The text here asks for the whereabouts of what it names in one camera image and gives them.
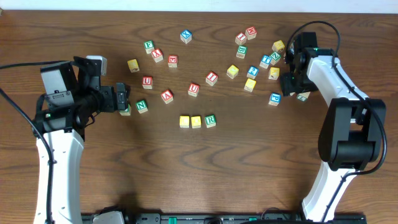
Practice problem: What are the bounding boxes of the yellow C wooden block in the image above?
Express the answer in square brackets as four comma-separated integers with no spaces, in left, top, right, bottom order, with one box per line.
[179,116,190,128]

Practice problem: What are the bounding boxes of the yellow O wooden block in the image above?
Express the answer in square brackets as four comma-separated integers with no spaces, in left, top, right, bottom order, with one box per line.
[191,116,201,129]

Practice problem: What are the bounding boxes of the green R wooden block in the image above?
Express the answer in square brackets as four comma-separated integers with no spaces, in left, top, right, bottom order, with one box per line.
[205,114,216,128]

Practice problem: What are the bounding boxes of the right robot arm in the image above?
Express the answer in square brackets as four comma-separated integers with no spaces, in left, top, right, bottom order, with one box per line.
[280,32,386,223]

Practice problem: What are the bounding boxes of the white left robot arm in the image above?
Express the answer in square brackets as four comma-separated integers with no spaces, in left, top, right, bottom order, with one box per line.
[33,55,131,223]

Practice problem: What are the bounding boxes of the yellow hammer picture block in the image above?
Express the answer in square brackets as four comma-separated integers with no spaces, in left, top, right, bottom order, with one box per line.
[269,67,280,80]

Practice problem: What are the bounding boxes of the blue P wooden block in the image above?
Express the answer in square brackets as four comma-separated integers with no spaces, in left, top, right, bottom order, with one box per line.
[269,93,281,106]

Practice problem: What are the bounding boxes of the green-sided block under gripper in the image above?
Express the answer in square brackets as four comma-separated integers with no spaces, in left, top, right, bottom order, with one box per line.
[119,104,131,116]

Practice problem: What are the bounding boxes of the plain L green-sided block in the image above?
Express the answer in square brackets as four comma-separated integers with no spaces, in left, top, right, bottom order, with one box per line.
[297,91,310,101]

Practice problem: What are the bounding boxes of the green N wooden block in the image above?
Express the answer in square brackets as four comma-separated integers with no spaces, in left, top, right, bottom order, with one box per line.
[136,100,148,114]

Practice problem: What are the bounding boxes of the red U block left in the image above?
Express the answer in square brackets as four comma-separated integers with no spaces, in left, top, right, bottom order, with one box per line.
[142,77,153,90]

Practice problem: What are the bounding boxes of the red u block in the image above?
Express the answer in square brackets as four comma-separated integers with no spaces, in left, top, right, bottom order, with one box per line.
[142,77,153,90]
[188,83,200,97]

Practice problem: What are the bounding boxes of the green Z wooden block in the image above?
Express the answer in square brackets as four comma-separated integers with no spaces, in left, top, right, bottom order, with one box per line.
[270,52,281,65]

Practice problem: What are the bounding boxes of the yellow block far right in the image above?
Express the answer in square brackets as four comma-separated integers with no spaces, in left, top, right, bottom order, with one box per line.
[272,40,285,53]

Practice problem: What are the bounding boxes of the yellow block far left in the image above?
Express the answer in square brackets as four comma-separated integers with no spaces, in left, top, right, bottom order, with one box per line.
[127,59,139,73]

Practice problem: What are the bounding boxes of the blue T wooden block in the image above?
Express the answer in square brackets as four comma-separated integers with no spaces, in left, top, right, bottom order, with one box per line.
[259,55,271,69]

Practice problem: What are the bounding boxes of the blue 2 wooden block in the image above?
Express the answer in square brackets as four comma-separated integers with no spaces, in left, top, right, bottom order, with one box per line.
[246,66,259,80]

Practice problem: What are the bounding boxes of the yellow block lower middle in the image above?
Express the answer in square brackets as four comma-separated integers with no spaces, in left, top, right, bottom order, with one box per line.
[244,78,257,92]

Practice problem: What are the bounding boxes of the red A wooden block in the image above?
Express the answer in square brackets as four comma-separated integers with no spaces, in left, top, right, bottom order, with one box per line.
[161,90,174,104]

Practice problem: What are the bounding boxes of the red X wooden block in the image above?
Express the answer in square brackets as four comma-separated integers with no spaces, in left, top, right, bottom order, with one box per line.
[151,49,164,63]

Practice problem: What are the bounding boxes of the green F wooden block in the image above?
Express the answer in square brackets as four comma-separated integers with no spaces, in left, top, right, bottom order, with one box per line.
[144,40,154,54]

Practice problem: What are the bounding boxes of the green B wooden block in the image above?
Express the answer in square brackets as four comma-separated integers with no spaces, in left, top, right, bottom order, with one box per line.
[236,45,248,58]

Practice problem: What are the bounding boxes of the red H wooden block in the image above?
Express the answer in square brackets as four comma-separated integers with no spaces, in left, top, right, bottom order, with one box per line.
[245,26,257,40]

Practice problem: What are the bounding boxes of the red E wooden block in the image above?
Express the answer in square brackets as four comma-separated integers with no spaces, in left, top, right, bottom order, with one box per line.
[168,55,178,68]

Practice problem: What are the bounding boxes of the red I block far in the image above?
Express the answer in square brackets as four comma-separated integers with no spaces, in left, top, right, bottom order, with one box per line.
[235,32,248,45]

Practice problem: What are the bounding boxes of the red i block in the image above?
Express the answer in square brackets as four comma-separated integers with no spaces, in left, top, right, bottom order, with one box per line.
[235,32,248,45]
[205,72,218,86]

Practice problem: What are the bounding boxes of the red U block middle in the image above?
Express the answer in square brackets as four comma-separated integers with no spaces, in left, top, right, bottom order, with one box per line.
[188,83,200,97]

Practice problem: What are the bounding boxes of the red I block near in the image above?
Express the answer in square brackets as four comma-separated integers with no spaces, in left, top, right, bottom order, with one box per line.
[205,72,218,86]

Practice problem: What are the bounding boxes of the blue X wooden block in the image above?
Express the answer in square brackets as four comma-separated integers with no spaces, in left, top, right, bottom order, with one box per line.
[180,29,192,44]

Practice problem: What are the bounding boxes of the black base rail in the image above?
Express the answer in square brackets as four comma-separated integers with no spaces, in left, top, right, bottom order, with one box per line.
[81,207,368,224]

